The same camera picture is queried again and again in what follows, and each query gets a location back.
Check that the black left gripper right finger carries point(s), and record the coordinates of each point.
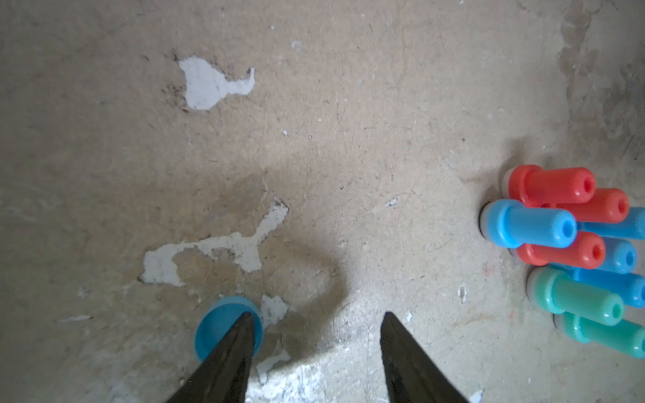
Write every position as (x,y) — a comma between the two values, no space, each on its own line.
(410,374)

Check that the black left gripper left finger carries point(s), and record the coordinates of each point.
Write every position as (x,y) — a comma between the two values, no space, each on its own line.
(224,375)

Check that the blue stamp cap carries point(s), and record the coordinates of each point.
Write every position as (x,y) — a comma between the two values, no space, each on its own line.
(218,321)

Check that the blue stamp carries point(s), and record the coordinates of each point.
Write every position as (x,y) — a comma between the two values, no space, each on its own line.
(629,286)
(632,227)
(621,256)
(510,224)

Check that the green stamp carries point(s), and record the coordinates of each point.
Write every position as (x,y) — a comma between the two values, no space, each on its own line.
(625,337)
(556,292)

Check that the red stamp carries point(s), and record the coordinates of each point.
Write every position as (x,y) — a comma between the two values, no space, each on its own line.
(536,187)
(588,252)
(608,205)

